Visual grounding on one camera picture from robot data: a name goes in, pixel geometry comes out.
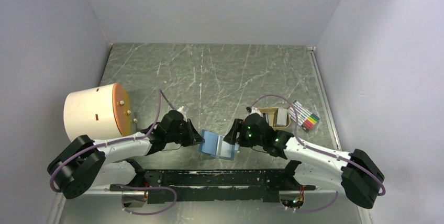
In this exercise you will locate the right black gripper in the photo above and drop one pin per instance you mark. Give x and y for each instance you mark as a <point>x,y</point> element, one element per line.
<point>237,126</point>

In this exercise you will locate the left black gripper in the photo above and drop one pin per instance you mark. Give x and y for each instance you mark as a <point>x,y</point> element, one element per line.
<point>191,139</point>

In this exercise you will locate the blue leather card holder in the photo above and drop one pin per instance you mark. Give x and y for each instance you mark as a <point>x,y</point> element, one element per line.
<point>209,147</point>

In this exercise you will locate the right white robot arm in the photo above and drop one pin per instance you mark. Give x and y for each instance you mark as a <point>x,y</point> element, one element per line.
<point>353,174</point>

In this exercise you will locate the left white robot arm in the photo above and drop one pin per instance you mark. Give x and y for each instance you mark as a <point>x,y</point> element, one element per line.
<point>87,163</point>

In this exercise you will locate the grey striped loose card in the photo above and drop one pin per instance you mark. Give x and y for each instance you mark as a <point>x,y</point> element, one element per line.
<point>267,118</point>

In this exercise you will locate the tan card tray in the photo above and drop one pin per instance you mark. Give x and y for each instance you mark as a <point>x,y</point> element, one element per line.
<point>271,111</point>

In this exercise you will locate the credit cards stack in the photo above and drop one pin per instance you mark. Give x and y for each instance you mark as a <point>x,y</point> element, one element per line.
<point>281,117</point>

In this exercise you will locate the coloured marker pack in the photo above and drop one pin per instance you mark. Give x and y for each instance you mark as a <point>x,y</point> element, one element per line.
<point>304,118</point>

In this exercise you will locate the cream cylindrical container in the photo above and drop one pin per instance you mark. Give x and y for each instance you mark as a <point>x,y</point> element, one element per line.
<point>101,113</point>

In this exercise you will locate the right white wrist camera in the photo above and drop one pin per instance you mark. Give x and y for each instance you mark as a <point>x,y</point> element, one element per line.
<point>253,110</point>

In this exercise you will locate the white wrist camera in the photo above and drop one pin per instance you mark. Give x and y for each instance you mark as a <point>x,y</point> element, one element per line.
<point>183,110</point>
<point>253,110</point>

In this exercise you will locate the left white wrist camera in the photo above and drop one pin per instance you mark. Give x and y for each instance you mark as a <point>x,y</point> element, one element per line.
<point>183,110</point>

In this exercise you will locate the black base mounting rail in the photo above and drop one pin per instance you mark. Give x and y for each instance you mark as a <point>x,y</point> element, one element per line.
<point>165,186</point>

